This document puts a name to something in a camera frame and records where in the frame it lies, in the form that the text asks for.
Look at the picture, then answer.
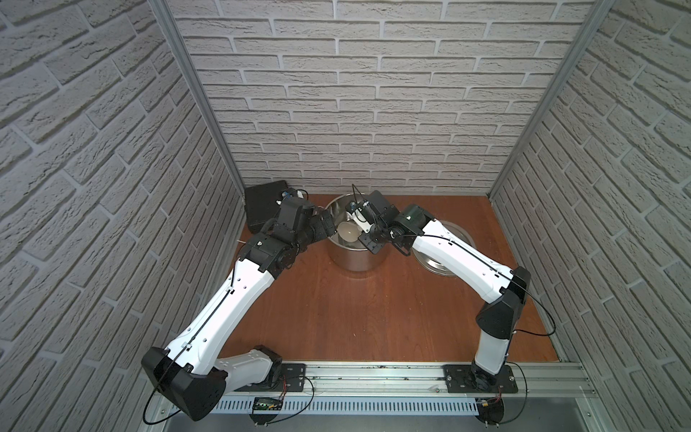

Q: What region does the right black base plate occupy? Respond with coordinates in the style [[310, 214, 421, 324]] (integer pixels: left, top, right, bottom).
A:
[[442, 363, 518, 394]]

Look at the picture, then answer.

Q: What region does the black plastic tool case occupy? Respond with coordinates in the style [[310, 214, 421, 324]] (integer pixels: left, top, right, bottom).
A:
[[245, 180, 289, 234]]

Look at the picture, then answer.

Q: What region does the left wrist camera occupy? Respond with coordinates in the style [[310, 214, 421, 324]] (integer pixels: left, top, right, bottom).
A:
[[281, 188, 309, 201]]

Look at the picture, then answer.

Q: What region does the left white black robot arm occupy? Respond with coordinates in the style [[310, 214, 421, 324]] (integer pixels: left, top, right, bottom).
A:
[[141, 195, 336, 421]]

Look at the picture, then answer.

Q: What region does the beige plastic ladle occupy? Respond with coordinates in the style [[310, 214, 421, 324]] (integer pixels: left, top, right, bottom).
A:
[[337, 221, 363, 243]]

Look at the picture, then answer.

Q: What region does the left small electronics board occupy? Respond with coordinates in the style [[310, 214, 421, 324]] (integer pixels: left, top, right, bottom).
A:
[[250, 397, 284, 426]]

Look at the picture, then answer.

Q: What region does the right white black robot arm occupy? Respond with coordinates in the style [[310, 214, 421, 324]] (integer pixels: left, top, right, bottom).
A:
[[347, 191, 531, 392]]

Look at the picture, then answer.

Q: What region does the aluminium mounting rail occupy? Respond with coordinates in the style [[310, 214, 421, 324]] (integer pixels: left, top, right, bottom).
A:
[[213, 355, 597, 401]]

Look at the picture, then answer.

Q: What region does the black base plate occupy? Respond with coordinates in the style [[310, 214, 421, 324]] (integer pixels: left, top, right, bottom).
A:
[[442, 363, 518, 394], [238, 363, 307, 393]]

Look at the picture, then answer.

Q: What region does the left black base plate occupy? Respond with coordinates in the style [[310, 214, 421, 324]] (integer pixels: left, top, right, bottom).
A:
[[238, 363, 307, 393]]

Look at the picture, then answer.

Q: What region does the stainless steel pot lid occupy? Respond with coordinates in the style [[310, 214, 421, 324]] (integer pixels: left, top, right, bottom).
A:
[[413, 220, 483, 283]]

